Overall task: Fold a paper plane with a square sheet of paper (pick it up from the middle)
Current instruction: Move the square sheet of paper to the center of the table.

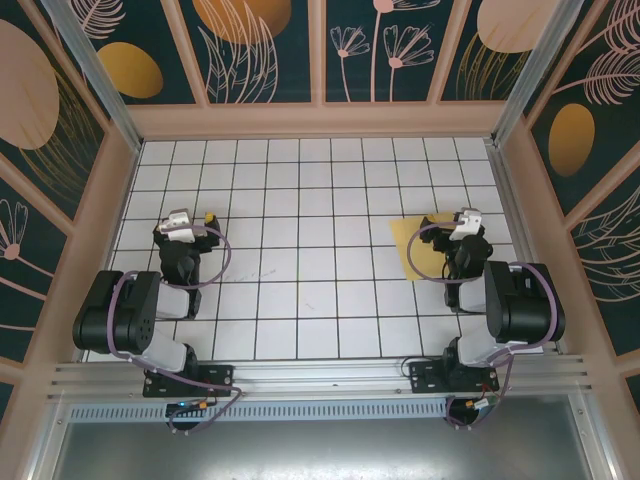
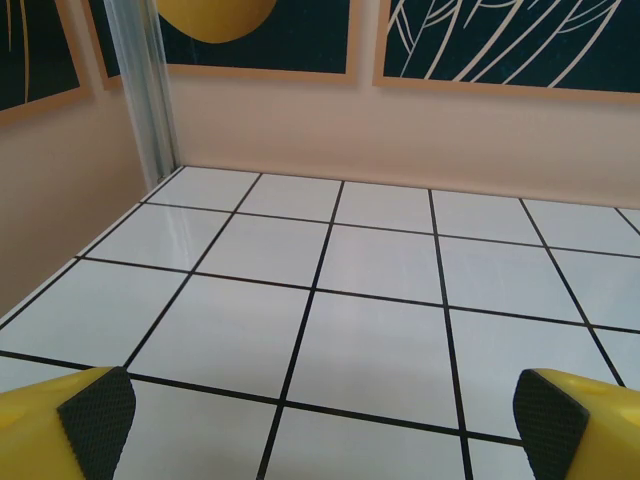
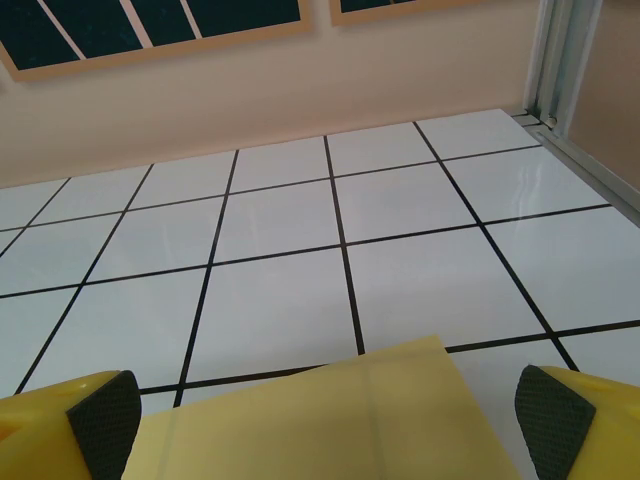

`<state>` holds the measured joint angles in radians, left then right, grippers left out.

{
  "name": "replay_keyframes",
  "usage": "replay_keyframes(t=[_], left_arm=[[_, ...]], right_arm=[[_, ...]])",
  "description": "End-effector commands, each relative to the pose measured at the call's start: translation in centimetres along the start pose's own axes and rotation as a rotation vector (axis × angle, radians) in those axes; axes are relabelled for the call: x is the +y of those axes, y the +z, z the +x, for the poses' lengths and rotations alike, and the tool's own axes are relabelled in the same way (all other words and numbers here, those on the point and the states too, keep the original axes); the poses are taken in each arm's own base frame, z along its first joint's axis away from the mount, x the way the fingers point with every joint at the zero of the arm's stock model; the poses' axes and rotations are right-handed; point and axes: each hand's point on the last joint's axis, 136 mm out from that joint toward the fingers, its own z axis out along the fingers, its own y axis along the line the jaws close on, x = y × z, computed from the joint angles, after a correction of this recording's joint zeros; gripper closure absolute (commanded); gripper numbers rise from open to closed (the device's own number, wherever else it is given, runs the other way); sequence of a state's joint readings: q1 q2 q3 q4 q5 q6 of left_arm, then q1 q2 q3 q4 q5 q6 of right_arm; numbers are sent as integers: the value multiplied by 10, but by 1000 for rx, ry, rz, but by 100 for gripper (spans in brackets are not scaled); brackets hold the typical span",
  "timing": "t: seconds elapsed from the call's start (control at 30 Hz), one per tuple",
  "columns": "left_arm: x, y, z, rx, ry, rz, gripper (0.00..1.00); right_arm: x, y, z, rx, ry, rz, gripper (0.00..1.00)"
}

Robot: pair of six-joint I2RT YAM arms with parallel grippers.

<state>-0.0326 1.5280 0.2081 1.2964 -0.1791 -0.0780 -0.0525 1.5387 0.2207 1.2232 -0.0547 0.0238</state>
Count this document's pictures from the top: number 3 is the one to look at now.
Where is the aluminium table side rail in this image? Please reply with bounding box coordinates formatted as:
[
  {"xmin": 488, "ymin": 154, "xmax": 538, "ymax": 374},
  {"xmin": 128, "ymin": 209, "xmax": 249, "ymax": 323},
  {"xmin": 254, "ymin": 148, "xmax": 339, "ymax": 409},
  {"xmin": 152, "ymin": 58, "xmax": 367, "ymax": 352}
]
[{"xmin": 511, "ymin": 111, "xmax": 640, "ymax": 227}]

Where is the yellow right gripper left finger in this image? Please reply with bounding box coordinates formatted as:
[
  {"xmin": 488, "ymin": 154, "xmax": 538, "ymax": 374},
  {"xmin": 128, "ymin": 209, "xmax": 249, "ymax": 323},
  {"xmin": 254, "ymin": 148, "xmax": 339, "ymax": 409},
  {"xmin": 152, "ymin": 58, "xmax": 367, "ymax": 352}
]
[{"xmin": 0, "ymin": 369, "xmax": 144, "ymax": 480}]

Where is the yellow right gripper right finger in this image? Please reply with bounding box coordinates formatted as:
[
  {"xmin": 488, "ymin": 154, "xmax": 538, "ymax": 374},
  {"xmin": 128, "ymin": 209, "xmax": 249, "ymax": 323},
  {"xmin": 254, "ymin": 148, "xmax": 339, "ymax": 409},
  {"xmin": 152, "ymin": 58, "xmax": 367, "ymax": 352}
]
[{"xmin": 513, "ymin": 364, "xmax": 640, "ymax": 480}]

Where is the yellow cloth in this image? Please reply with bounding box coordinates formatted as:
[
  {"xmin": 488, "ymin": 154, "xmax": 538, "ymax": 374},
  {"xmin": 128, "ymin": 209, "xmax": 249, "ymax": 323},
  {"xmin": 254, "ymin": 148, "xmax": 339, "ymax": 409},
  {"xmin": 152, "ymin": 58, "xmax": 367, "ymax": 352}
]
[{"xmin": 121, "ymin": 334, "xmax": 525, "ymax": 480}]

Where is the aluminium corner post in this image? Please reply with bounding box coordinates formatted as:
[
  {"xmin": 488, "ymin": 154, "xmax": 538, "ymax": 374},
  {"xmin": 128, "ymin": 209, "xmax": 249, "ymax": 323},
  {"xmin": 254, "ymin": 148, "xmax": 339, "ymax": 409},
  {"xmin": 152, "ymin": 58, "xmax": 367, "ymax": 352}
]
[{"xmin": 523, "ymin": 0, "xmax": 585, "ymax": 132}]

